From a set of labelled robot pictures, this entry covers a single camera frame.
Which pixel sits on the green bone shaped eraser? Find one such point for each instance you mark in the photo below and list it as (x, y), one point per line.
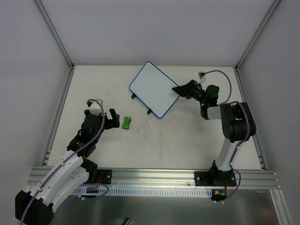
(126, 123)

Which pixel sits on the aluminium frame post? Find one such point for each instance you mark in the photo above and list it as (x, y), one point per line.
(258, 32)
(54, 32)

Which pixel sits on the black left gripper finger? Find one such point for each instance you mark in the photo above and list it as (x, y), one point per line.
(87, 112)
(115, 120)

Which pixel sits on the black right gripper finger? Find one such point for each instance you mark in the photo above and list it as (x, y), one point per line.
(183, 90)
(189, 96)

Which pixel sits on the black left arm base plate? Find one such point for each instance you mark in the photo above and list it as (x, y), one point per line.
(100, 176)

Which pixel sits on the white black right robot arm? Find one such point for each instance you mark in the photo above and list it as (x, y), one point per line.
(237, 126)

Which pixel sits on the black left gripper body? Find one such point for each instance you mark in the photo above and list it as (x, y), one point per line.
(103, 118)

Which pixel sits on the blue framed whiteboard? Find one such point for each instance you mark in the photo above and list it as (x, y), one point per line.
(154, 89)

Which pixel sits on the aluminium right frame post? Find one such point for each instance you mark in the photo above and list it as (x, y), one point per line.
(258, 32)

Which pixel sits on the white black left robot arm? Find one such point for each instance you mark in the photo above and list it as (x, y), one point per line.
(38, 205)

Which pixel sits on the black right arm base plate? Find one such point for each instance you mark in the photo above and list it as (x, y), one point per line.
(218, 179)

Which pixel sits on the aluminium left frame post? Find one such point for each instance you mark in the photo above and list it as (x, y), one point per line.
(54, 32)

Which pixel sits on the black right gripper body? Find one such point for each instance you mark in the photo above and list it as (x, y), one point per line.
(192, 89)

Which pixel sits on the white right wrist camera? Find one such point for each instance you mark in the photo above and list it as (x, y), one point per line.
(202, 77)

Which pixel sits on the white slotted cable duct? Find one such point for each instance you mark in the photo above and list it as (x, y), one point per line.
(144, 191)

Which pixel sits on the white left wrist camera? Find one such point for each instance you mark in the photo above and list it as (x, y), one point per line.
(94, 107)

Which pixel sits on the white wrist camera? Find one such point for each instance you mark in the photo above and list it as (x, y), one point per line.
(94, 107)
(202, 77)

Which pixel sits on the aluminium front rail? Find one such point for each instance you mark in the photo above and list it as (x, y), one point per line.
(184, 178)

